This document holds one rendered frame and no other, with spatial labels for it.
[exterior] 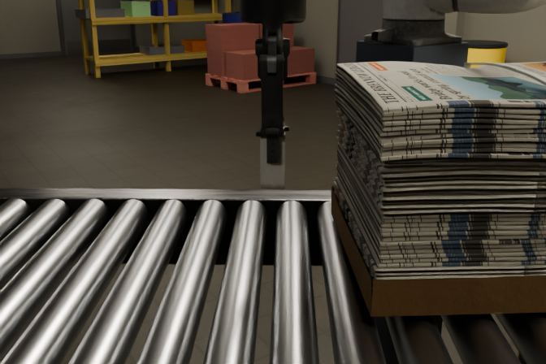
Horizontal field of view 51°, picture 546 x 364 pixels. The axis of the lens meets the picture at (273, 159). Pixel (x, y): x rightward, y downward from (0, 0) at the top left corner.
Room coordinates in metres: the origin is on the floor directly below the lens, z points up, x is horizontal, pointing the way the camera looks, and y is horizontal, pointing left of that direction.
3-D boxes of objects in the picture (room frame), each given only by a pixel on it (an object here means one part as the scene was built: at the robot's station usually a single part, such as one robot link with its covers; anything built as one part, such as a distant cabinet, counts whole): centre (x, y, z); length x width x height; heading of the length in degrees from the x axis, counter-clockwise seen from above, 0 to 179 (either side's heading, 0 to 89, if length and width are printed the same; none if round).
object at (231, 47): (7.05, 0.14, 0.36); 1.19 x 0.85 x 0.72; 124
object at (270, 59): (0.64, 0.00, 1.07); 0.05 x 0.02 x 0.05; 179
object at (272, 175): (0.67, 0.00, 0.93); 0.03 x 0.01 x 0.07; 89
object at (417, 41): (1.49, -0.34, 1.03); 0.22 x 0.18 x 0.06; 124
